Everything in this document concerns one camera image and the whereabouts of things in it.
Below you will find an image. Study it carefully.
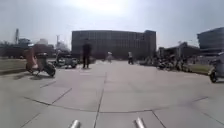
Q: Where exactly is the dark wide building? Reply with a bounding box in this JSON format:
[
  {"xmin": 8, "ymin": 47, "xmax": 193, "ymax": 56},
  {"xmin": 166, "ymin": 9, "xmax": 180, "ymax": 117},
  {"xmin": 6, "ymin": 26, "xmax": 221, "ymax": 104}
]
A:
[{"xmin": 71, "ymin": 29, "xmax": 157, "ymax": 62}]

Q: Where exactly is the row of parked bikes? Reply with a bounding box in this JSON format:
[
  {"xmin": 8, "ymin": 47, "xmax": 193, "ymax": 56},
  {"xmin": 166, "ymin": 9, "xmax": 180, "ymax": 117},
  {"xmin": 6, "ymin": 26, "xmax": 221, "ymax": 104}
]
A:
[{"xmin": 139, "ymin": 54, "xmax": 194, "ymax": 73}]

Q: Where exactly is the red scooter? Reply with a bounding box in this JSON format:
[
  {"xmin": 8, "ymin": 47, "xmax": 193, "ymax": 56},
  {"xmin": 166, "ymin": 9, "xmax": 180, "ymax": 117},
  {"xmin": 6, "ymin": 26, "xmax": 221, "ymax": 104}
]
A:
[{"xmin": 24, "ymin": 44, "xmax": 57, "ymax": 78}]

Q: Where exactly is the low dark building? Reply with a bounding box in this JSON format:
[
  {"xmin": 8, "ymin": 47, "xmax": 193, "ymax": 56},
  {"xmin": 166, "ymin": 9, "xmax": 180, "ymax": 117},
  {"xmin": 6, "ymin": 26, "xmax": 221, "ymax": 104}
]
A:
[{"xmin": 158, "ymin": 41, "xmax": 201, "ymax": 59}]

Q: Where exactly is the grey concrete slab pavement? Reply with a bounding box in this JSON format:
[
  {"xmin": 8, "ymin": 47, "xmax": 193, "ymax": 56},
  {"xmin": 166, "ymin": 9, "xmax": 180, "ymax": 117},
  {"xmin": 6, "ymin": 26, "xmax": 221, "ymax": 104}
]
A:
[{"xmin": 0, "ymin": 59, "xmax": 224, "ymax": 128}]

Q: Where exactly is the row of distant buildings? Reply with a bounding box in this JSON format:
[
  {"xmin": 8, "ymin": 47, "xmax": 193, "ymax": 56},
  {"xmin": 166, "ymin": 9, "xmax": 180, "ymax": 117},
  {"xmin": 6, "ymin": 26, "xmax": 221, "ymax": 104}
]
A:
[{"xmin": 0, "ymin": 28, "xmax": 73, "ymax": 59}]

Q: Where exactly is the grass patch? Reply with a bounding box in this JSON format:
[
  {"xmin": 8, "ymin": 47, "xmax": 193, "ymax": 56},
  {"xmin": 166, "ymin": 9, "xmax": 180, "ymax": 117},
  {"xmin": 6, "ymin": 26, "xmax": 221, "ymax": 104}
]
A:
[
  {"xmin": 188, "ymin": 63, "xmax": 213, "ymax": 75},
  {"xmin": 0, "ymin": 58, "xmax": 28, "ymax": 73}
]

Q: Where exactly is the robot's own part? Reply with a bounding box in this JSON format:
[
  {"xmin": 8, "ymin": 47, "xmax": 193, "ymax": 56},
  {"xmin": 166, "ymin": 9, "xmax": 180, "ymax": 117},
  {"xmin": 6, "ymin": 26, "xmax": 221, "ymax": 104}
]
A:
[
  {"xmin": 69, "ymin": 119, "xmax": 82, "ymax": 128},
  {"xmin": 134, "ymin": 117, "xmax": 146, "ymax": 128}
]

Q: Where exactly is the person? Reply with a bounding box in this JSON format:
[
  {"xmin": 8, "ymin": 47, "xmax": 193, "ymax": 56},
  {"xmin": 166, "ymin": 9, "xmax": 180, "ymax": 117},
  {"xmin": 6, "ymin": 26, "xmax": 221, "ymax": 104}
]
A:
[
  {"xmin": 81, "ymin": 38, "xmax": 93, "ymax": 70},
  {"xmin": 105, "ymin": 51, "xmax": 114, "ymax": 64},
  {"xmin": 127, "ymin": 50, "xmax": 134, "ymax": 65}
]

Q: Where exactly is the pale scooter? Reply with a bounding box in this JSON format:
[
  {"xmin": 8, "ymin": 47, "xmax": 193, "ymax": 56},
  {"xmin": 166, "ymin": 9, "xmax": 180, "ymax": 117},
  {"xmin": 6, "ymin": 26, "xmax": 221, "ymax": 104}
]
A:
[{"xmin": 207, "ymin": 51, "xmax": 224, "ymax": 84}]

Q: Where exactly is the dark glass building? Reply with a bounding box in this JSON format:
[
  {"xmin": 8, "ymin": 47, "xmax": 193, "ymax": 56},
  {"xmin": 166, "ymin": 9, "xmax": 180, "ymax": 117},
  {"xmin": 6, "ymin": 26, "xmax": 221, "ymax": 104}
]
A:
[{"xmin": 196, "ymin": 27, "xmax": 224, "ymax": 56}]

